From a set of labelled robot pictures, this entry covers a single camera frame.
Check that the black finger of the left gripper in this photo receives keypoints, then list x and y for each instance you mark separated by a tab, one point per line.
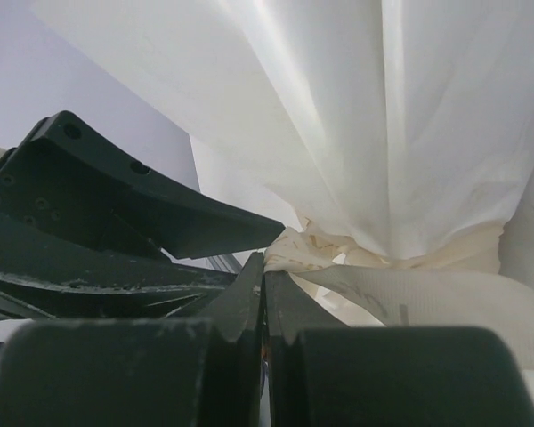
67	180
42	276

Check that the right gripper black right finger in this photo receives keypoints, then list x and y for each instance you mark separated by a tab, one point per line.
325	373

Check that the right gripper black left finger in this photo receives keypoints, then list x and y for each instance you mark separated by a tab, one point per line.
197	371

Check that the cream printed ribbon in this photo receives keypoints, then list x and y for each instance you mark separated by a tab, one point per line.
458	285

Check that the translucent white wrapping paper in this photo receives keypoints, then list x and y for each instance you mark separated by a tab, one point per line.
400	124

